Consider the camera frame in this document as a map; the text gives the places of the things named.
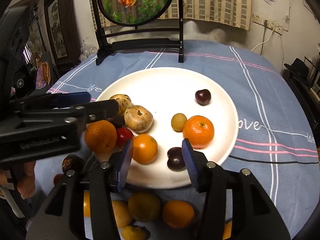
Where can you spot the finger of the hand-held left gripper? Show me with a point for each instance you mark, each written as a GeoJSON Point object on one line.
{"type": "Point", "coordinates": [72, 97]}
{"type": "Point", "coordinates": [102, 108]}

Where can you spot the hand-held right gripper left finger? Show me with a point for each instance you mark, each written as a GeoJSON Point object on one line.
{"type": "Point", "coordinates": [125, 162]}

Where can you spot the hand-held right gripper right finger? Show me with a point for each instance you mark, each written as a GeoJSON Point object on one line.
{"type": "Point", "coordinates": [191, 165]}

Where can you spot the dark cherry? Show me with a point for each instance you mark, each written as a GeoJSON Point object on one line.
{"type": "Point", "coordinates": [176, 159]}
{"type": "Point", "coordinates": [202, 96]}

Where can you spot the dark purple passion fruit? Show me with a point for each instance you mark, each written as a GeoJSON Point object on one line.
{"type": "Point", "coordinates": [118, 122]}

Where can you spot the red cherry tomato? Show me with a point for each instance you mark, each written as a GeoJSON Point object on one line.
{"type": "Point", "coordinates": [58, 178]}
{"type": "Point", "coordinates": [124, 136]}

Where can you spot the large orange mandarin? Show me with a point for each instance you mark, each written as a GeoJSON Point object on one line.
{"type": "Point", "coordinates": [100, 136]}

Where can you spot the small orange mandarin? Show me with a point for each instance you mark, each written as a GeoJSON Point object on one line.
{"type": "Point", "coordinates": [198, 131]}

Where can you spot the dark brown round fruit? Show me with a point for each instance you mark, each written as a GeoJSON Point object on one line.
{"type": "Point", "coordinates": [71, 162]}

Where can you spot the tan longan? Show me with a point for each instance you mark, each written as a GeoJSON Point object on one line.
{"type": "Point", "coordinates": [133, 232]}
{"type": "Point", "coordinates": [179, 121]}

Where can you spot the green yellow mandarin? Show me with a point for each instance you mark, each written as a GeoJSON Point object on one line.
{"type": "Point", "coordinates": [144, 206]}

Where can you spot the yellow orange cherry tomato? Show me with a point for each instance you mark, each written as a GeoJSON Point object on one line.
{"type": "Point", "coordinates": [178, 213]}

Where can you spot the smooth tan passion fruit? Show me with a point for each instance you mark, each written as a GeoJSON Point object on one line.
{"type": "Point", "coordinates": [122, 213]}

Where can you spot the white oval plate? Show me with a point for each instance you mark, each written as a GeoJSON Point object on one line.
{"type": "Point", "coordinates": [162, 90]}

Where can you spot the person's left hand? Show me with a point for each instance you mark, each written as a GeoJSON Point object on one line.
{"type": "Point", "coordinates": [26, 178]}

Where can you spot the purple orange cloth bag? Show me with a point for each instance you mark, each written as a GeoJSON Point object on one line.
{"type": "Point", "coordinates": [43, 73]}

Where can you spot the crumpled clear plastic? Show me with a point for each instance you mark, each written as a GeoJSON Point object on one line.
{"type": "Point", "coordinates": [87, 50]}

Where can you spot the black case with round emblem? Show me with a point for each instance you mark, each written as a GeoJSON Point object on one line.
{"type": "Point", "coordinates": [20, 82]}

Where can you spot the standing fan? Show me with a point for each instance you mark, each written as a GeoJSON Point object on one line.
{"type": "Point", "coordinates": [32, 42]}

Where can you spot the dark framed painting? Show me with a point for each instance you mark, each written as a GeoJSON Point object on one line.
{"type": "Point", "coordinates": [57, 30]}

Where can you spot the round fish screen black stand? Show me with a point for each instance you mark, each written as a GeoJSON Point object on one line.
{"type": "Point", "coordinates": [140, 43]}

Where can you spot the blue striped tablecloth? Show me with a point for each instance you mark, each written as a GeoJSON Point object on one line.
{"type": "Point", "coordinates": [250, 85]}

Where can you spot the black computer desk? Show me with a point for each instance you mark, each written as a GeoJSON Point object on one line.
{"type": "Point", "coordinates": [302, 95]}

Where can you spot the black hat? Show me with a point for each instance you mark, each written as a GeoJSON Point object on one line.
{"type": "Point", "coordinates": [298, 68]}

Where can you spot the beige checked wall cloth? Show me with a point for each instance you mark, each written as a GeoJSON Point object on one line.
{"type": "Point", "coordinates": [212, 2]}

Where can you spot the white wall sockets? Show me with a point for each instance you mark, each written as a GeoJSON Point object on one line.
{"type": "Point", "coordinates": [268, 23]}

